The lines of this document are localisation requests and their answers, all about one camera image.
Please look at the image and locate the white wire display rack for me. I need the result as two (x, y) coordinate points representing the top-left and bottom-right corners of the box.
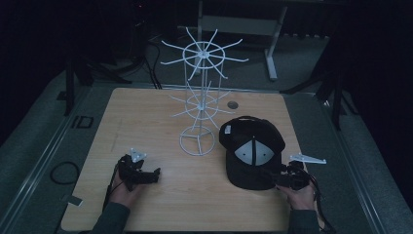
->
(160, 26), (250, 157)

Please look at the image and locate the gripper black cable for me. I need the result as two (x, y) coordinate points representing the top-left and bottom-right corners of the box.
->
(306, 174), (337, 234)
(102, 162), (126, 213)

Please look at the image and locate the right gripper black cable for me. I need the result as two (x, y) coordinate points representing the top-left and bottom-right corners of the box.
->
(306, 174), (337, 234)

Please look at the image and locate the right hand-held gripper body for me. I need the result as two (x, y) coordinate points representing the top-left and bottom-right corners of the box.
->
(282, 153), (327, 192)

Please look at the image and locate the black cable bundle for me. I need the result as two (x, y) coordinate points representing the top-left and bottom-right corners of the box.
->
(130, 38), (164, 91)

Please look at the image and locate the black tripod stand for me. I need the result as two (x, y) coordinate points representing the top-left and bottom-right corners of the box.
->
(56, 55), (132, 117)
(281, 64), (359, 132)

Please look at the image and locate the black and grey baseball cap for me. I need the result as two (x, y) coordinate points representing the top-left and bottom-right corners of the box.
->
(218, 115), (287, 191)

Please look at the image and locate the person's right hand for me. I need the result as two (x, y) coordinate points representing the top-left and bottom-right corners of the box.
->
(276, 181), (318, 212)

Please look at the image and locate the grey tape strip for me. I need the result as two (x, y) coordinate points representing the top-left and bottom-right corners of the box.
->
(59, 194), (84, 208)

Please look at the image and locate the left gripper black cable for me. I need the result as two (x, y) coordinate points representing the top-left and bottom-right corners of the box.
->
(102, 162), (126, 213)

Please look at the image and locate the white metal desk frame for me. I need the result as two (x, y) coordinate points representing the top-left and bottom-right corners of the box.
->
(194, 0), (289, 82)

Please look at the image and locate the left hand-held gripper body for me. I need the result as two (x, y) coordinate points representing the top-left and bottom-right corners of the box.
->
(117, 147), (148, 193)

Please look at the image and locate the person's left hand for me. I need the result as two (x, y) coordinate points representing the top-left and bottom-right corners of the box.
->
(108, 176), (146, 210)

